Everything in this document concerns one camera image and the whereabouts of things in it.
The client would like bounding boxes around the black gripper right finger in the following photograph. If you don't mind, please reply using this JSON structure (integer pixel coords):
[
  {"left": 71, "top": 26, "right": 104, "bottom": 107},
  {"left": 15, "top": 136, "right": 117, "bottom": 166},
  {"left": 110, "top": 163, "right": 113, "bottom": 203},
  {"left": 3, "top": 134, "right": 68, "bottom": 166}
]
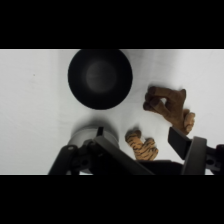
[{"left": 167, "top": 126, "right": 224, "bottom": 175}]

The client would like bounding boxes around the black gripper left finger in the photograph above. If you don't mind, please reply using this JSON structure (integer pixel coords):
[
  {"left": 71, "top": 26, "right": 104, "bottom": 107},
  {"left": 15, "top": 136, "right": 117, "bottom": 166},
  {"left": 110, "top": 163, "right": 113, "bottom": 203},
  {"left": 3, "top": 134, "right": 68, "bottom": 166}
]
[{"left": 48, "top": 126, "right": 155, "bottom": 175}]

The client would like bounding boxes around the brown deer plush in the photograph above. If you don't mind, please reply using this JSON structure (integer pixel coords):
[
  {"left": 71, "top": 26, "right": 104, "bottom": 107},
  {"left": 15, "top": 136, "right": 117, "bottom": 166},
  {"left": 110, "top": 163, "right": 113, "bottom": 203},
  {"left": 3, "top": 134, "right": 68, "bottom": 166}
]
[{"left": 142, "top": 86, "right": 196, "bottom": 136}]

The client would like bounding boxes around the grey bowl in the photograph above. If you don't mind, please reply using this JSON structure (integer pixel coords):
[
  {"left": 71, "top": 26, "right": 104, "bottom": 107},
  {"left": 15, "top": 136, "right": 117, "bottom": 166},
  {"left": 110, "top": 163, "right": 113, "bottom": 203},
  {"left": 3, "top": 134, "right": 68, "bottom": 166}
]
[{"left": 67, "top": 124, "right": 120, "bottom": 150}]

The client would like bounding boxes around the black bowl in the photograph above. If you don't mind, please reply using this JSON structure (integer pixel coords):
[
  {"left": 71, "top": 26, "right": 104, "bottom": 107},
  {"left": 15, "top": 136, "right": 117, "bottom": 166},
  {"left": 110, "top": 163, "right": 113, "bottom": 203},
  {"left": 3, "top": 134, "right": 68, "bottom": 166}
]
[{"left": 67, "top": 49, "right": 134, "bottom": 111}]

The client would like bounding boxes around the tan toy piece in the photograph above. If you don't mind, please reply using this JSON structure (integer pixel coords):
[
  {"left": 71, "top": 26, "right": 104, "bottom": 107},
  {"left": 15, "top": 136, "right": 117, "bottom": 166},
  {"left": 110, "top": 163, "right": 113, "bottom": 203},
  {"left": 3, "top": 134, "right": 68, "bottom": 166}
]
[{"left": 124, "top": 129, "right": 160, "bottom": 162}]

